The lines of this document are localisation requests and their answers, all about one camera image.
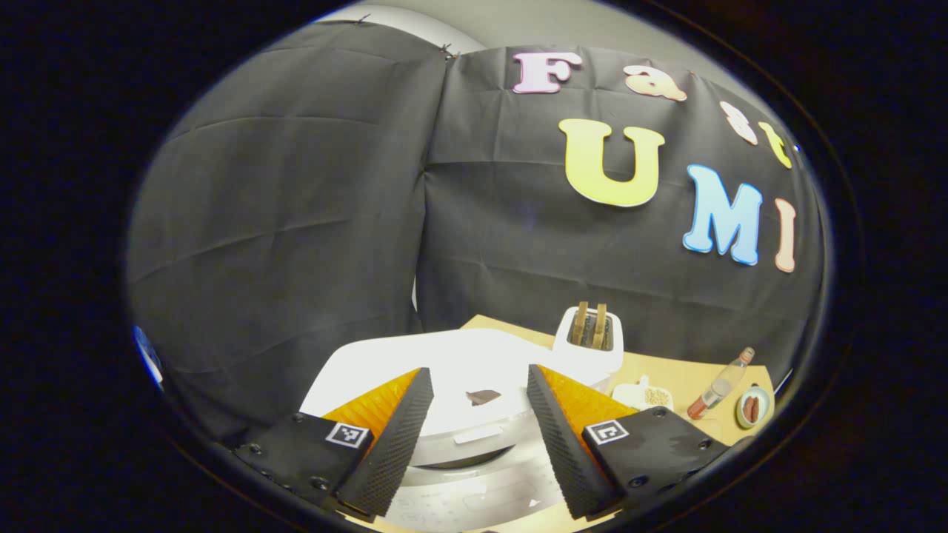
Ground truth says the black backdrop cloth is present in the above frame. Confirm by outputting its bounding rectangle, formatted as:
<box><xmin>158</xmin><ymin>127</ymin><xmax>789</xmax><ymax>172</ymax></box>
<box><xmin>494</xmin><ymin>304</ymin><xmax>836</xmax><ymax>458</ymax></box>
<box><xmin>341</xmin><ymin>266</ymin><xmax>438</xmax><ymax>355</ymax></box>
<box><xmin>126</xmin><ymin>21</ymin><xmax>827</xmax><ymax>445</ymax></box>

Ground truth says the white divided grain dish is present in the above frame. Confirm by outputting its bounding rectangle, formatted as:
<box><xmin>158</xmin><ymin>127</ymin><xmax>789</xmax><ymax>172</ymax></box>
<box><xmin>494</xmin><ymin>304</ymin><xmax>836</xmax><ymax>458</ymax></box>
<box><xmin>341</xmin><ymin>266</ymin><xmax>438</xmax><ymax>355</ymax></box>
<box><xmin>612</xmin><ymin>376</ymin><xmax>675</xmax><ymax>413</ymax></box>

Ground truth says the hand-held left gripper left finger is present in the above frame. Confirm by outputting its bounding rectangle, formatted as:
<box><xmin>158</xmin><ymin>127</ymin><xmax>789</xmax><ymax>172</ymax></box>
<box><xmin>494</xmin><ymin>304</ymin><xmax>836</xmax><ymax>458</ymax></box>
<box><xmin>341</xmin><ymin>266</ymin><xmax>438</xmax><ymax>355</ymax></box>
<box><xmin>231</xmin><ymin>367</ymin><xmax>435</xmax><ymax>523</ymax></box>

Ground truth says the clear plastic water bottle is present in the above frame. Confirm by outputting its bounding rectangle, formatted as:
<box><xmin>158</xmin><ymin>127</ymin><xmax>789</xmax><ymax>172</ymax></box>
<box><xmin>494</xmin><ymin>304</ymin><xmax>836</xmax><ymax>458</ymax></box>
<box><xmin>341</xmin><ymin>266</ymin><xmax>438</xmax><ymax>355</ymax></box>
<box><xmin>687</xmin><ymin>347</ymin><xmax>756</xmax><ymax>420</ymax></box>

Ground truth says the pale green plate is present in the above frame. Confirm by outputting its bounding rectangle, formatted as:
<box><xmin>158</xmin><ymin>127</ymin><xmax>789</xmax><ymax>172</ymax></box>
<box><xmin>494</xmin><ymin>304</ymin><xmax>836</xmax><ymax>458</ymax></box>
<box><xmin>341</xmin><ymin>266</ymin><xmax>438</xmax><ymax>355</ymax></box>
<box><xmin>735</xmin><ymin>386</ymin><xmax>772</xmax><ymax>430</ymax></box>

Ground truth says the white toaster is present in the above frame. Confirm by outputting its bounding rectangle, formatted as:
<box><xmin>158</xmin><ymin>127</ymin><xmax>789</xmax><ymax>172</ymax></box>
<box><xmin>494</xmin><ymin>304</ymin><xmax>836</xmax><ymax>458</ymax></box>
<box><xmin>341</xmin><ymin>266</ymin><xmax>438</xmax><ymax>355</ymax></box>
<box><xmin>553</xmin><ymin>306</ymin><xmax>625</xmax><ymax>387</ymax></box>

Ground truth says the white rice cooker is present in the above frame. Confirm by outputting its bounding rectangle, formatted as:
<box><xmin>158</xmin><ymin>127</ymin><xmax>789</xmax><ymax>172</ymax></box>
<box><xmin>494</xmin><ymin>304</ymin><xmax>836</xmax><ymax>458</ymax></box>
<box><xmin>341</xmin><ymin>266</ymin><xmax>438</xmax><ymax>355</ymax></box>
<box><xmin>300</xmin><ymin>329</ymin><xmax>615</xmax><ymax>533</ymax></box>

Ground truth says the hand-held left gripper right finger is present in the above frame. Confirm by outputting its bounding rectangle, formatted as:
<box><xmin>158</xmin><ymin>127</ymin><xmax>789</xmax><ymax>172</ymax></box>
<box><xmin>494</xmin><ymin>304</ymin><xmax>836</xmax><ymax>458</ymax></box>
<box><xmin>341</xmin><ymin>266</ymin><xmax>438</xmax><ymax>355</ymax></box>
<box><xmin>527</xmin><ymin>363</ymin><xmax>734</xmax><ymax>520</ymax></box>

